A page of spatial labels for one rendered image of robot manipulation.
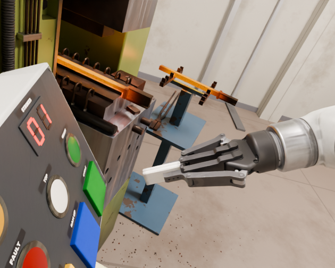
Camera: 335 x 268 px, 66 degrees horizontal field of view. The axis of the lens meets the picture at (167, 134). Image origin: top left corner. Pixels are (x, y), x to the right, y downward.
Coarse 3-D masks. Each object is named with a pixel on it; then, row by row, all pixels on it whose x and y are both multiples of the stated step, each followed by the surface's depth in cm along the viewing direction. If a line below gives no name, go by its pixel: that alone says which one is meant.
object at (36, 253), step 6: (30, 252) 26; (36, 252) 27; (42, 252) 28; (24, 258) 25; (30, 258) 26; (36, 258) 27; (42, 258) 28; (24, 264) 25; (30, 264) 26; (36, 264) 27; (42, 264) 28
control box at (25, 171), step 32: (0, 96) 32; (32, 96) 34; (0, 128) 26; (32, 128) 32; (64, 128) 42; (0, 160) 25; (32, 160) 31; (64, 160) 39; (0, 192) 24; (32, 192) 29; (32, 224) 28; (64, 224) 35; (0, 256) 23; (64, 256) 33
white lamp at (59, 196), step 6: (60, 180) 36; (54, 186) 34; (60, 186) 35; (54, 192) 33; (60, 192) 35; (66, 192) 37; (54, 198) 33; (60, 198) 34; (66, 198) 36; (54, 204) 33; (60, 204) 34; (66, 204) 36; (60, 210) 34
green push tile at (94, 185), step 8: (88, 168) 47; (96, 168) 50; (88, 176) 46; (96, 176) 49; (88, 184) 44; (96, 184) 48; (104, 184) 52; (88, 192) 44; (96, 192) 47; (104, 192) 51; (96, 200) 46; (96, 208) 46
